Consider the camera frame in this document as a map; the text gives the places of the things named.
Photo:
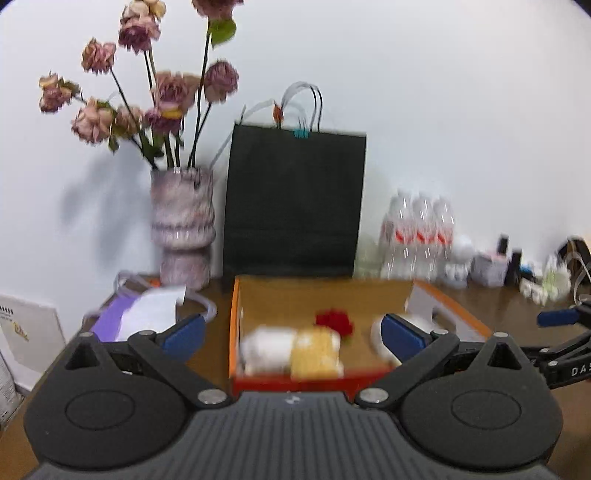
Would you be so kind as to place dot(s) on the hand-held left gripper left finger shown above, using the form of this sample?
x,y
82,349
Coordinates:
x,y
184,334

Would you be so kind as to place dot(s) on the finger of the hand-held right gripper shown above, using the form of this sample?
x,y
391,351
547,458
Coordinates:
x,y
556,317
558,347

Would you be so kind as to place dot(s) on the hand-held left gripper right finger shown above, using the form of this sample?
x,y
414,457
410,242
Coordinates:
x,y
404,337

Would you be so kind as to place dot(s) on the orange cardboard box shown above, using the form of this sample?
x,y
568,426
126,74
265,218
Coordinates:
x,y
300,300

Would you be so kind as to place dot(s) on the white plastic tray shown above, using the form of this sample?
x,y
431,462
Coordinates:
x,y
533,291

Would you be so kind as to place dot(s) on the small clear bottles set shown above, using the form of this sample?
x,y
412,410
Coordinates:
x,y
556,279

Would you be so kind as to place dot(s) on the tall black bottle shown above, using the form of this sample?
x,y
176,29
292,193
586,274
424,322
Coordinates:
x,y
513,267

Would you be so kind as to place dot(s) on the red fabric flower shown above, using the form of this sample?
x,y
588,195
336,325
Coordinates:
x,y
334,321

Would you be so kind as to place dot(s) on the purple tissue pack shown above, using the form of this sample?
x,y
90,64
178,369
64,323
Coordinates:
x,y
115,318

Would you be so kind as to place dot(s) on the dark brown bag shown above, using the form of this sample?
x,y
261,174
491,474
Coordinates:
x,y
579,249

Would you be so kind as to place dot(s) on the small tin box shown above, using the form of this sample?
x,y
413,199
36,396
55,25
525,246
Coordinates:
x,y
489,272

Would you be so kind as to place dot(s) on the clear glass cup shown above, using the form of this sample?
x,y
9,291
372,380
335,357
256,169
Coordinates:
x,y
369,261

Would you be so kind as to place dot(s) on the white soft item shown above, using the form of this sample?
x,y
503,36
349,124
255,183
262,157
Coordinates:
x,y
268,350

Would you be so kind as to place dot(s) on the yellow sponge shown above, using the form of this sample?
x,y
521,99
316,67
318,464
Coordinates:
x,y
316,353

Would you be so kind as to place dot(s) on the short black bottle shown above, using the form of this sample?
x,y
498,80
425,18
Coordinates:
x,y
503,244

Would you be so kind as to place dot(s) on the clear water bottle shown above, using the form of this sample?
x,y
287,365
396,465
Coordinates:
x,y
444,240
422,240
397,240

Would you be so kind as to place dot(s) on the white round figurine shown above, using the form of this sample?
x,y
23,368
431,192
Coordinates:
x,y
461,251

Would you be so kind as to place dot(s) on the purple marbled vase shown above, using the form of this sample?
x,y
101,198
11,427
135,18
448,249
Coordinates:
x,y
182,217

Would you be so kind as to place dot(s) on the white desk calendar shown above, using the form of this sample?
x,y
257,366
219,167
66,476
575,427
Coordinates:
x,y
27,332

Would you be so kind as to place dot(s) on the black paper bag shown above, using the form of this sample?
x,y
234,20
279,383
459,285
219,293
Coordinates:
x,y
295,198

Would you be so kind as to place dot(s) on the white printed box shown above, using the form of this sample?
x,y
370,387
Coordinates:
x,y
7,392

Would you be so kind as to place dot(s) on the teal binder clip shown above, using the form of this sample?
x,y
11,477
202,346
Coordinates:
x,y
300,134

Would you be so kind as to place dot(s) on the orange bag tag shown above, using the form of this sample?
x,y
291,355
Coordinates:
x,y
277,112

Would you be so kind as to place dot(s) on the dried pink roses bouquet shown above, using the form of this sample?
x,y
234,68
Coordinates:
x,y
173,90

